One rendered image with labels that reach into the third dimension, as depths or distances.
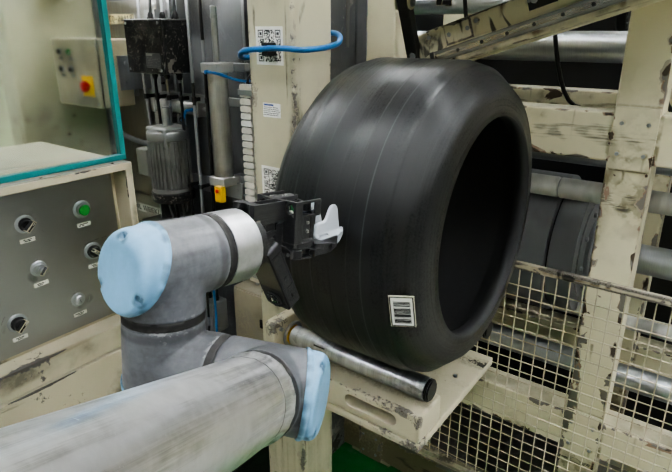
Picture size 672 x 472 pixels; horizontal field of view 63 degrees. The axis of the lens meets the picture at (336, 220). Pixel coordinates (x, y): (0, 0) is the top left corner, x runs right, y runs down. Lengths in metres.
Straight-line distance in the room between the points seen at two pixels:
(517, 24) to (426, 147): 0.55
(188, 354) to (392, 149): 0.43
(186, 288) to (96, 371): 0.81
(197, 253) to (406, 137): 0.39
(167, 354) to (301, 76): 0.70
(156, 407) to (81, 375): 1.01
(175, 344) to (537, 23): 1.01
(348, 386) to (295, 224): 0.52
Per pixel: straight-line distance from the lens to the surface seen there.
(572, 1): 1.30
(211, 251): 0.61
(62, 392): 1.36
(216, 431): 0.40
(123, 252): 0.59
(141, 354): 0.62
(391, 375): 1.10
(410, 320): 0.88
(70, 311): 1.36
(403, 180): 0.82
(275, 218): 0.71
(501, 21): 1.35
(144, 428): 0.35
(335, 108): 0.94
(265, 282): 0.76
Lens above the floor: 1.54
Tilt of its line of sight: 19 degrees down
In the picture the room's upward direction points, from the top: straight up
